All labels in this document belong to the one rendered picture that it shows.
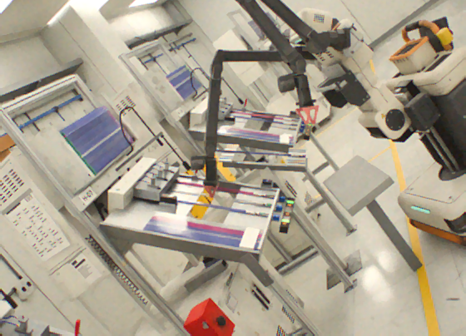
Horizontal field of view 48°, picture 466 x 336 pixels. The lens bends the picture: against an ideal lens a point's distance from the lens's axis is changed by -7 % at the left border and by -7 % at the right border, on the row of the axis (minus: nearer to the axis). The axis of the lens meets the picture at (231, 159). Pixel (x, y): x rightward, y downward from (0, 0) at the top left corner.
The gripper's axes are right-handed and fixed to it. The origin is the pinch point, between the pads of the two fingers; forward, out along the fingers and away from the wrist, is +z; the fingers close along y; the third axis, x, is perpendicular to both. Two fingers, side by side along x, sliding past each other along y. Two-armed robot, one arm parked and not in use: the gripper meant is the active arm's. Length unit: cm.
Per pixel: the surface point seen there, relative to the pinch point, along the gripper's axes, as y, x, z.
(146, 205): 21.2, -26.9, -1.9
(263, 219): 14.9, 27.9, 3.6
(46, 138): 37, -68, -39
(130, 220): 38.7, -28.9, -2.2
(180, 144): -103, -46, 9
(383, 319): 27, 89, 49
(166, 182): 4.3, -22.2, -7.3
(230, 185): -19.1, 5.4, 1.8
